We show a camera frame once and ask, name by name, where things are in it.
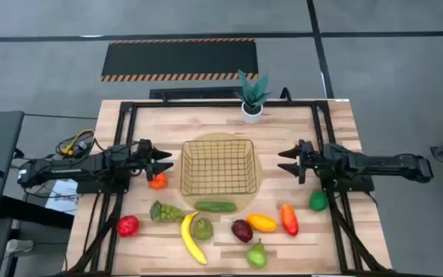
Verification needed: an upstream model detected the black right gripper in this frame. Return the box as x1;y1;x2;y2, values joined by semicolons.
277;138;325;185

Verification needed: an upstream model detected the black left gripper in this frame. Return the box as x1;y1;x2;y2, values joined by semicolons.
128;138;175;182

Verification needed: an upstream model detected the small orange round fruit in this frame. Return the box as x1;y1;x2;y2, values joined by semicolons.
148;172;168;191

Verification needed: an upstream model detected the green lime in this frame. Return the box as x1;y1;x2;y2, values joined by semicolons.
308;190;329;212

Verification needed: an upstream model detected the green grape bunch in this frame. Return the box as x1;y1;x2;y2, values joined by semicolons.
149;200;186;224

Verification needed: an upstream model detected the black wire basket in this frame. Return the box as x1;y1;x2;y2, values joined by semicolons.
179;138;258;197

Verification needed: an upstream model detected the red apple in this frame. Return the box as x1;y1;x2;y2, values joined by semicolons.
280;203;300;238
116;215;141;239

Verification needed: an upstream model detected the yellow bell pepper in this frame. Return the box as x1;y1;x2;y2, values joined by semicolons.
246;213;278;233

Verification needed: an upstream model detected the green cucumber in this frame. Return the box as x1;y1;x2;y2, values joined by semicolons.
194;201;238;214

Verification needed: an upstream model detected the yellow banana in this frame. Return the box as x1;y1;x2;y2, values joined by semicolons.
180;211;208;266

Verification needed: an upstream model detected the dark red bell pepper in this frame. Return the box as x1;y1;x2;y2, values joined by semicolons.
231;219;255;244

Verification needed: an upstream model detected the bright green pear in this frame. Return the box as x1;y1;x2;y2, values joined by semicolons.
245;238;268;270

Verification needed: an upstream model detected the round woven straw mat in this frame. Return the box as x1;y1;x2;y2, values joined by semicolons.
173;132;265;215

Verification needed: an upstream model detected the potted succulent white pot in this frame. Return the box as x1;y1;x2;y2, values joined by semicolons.
237;69;273;125

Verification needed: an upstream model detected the black bar behind table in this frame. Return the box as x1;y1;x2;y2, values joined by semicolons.
148;86;245;102

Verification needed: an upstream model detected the white printed paper sheet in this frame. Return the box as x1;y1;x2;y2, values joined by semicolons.
44;179;82;217

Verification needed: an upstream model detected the black hazard-striped floor mat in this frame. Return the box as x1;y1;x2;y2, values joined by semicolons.
99;38;260;83

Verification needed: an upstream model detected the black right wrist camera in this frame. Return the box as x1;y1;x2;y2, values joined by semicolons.
299;138;315;155

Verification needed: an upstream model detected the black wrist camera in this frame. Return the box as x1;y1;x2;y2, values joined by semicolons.
299;138;315;155
136;138;154;155

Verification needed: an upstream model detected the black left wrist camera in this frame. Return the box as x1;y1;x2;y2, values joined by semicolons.
136;138;154;155

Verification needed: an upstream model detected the black metal table frame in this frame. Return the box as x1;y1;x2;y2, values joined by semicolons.
65;98;394;276

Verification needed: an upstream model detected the yellow cable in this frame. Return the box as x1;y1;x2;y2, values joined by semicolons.
61;129;95;156

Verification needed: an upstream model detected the black cable bundle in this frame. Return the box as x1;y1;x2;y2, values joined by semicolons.
54;130;96;159

